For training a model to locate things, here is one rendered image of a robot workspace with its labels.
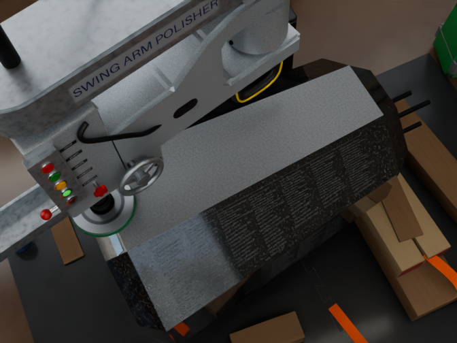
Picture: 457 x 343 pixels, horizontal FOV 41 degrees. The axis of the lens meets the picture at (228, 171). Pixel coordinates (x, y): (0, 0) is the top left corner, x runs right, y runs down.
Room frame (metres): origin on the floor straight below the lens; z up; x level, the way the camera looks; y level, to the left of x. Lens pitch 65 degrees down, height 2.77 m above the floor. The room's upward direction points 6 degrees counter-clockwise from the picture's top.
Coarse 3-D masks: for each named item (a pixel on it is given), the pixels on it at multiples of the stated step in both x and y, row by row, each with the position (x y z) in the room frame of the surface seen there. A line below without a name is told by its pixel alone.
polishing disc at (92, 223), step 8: (128, 184) 0.84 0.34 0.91; (112, 192) 0.82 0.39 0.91; (120, 200) 0.78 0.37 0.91; (128, 200) 0.78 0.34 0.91; (88, 208) 0.77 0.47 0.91; (120, 208) 0.76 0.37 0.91; (128, 208) 0.75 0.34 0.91; (80, 216) 0.74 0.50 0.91; (88, 216) 0.74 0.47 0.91; (96, 216) 0.74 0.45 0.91; (104, 216) 0.73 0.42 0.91; (112, 216) 0.73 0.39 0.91; (120, 216) 0.73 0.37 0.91; (128, 216) 0.72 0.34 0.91; (80, 224) 0.72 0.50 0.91; (88, 224) 0.71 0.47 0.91; (96, 224) 0.71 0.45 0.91; (104, 224) 0.71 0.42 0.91; (112, 224) 0.70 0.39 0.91; (120, 224) 0.70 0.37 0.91; (88, 232) 0.69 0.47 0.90; (96, 232) 0.68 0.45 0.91; (104, 232) 0.68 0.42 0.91
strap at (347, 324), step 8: (424, 256) 0.67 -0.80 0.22; (432, 264) 0.63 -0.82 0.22; (440, 264) 0.63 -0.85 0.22; (448, 272) 0.59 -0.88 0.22; (456, 280) 0.56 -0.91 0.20; (456, 288) 0.53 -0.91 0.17; (336, 304) 0.55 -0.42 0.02; (336, 312) 0.51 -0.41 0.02; (344, 320) 0.47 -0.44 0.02; (344, 328) 0.44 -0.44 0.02; (352, 328) 0.43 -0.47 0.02; (352, 336) 0.40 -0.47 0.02; (360, 336) 0.40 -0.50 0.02
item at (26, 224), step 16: (32, 192) 0.74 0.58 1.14; (0, 208) 0.70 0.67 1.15; (16, 208) 0.71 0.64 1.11; (32, 208) 0.71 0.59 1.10; (48, 208) 0.70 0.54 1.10; (0, 224) 0.67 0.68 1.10; (16, 224) 0.66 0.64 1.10; (32, 224) 0.66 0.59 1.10; (48, 224) 0.64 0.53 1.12; (0, 240) 0.61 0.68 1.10; (16, 240) 0.59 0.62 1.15; (32, 240) 0.61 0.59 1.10; (0, 256) 0.56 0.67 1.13
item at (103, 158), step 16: (80, 112) 0.73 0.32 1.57; (96, 112) 0.74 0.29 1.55; (48, 128) 0.70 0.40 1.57; (64, 128) 0.70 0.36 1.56; (96, 128) 0.73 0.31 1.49; (16, 144) 0.67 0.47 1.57; (32, 144) 0.66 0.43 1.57; (48, 144) 0.67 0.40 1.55; (64, 144) 0.68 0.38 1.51; (80, 144) 0.70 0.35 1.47; (96, 144) 0.72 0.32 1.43; (112, 144) 0.74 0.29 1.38; (64, 160) 0.67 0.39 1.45; (80, 160) 0.69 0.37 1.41; (96, 160) 0.71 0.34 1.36; (112, 160) 0.73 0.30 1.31; (112, 176) 0.72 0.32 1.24; (80, 208) 0.65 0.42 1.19
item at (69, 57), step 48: (48, 0) 0.94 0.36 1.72; (96, 0) 0.92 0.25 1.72; (144, 0) 0.91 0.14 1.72; (192, 0) 0.90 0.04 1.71; (240, 0) 0.97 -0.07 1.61; (48, 48) 0.81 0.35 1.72; (96, 48) 0.79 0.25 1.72; (144, 48) 0.82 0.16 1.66; (0, 96) 0.70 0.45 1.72; (48, 96) 0.70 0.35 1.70; (96, 96) 0.75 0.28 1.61
